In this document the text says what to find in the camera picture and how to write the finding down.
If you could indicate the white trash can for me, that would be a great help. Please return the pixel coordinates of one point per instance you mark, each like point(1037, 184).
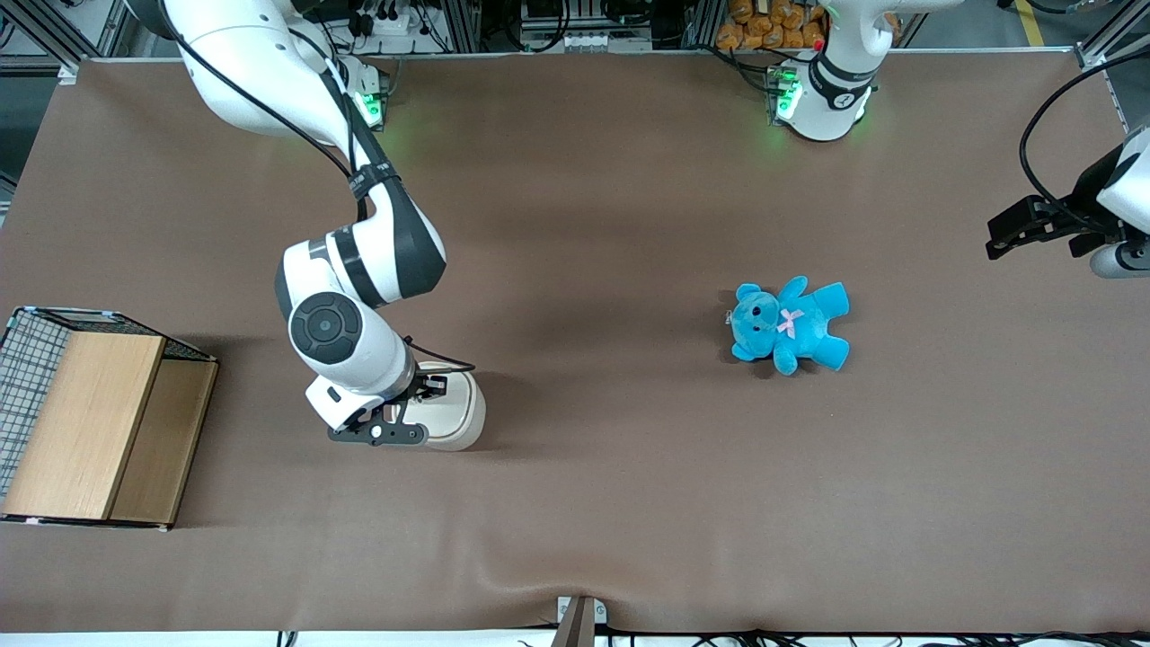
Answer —
point(463, 422)

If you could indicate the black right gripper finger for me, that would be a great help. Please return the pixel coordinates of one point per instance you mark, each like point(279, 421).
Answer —
point(431, 382)
point(426, 394)

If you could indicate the white electronics box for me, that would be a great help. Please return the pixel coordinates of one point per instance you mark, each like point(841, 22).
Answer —
point(584, 39)

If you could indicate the aluminium frame post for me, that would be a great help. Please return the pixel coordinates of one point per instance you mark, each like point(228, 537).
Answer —
point(1110, 31)
point(40, 31)

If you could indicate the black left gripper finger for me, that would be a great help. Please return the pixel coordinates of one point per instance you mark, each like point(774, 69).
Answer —
point(1024, 214)
point(1011, 246)

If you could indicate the wooden shelf box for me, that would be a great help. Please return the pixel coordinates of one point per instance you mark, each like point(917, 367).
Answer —
point(85, 422)

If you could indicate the white power strip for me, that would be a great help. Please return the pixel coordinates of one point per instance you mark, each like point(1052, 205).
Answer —
point(391, 22)

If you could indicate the white trash can lid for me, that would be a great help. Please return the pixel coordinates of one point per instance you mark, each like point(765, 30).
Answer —
point(449, 415)

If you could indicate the blue teddy bear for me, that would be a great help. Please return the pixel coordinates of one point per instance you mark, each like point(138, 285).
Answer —
point(795, 328)

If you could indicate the metal table bracket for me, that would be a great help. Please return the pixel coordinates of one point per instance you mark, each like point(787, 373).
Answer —
point(580, 620)

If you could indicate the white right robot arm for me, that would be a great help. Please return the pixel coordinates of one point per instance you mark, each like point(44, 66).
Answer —
point(350, 261)

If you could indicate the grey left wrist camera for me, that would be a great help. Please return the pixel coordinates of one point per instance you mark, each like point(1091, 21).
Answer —
point(1121, 260)

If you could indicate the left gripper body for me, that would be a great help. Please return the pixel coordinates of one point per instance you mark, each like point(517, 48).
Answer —
point(1083, 199)

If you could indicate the brown table cloth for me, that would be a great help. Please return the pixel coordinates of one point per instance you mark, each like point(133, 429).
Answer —
point(575, 503)

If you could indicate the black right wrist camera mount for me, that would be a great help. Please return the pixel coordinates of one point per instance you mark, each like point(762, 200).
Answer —
point(386, 435)

